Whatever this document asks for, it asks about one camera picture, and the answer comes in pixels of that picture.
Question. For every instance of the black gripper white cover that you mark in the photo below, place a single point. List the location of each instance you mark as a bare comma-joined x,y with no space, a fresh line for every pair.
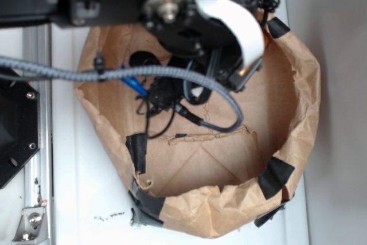
195,28

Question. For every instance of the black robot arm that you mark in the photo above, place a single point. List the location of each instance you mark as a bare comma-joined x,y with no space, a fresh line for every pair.
73,13

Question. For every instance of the brown paper bag bin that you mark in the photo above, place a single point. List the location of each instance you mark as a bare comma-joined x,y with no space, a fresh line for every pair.
205,183

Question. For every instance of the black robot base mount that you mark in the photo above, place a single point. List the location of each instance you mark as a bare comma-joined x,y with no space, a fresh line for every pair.
20,131

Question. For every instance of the aluminium frame rail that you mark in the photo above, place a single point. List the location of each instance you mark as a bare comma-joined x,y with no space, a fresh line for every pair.
36,225

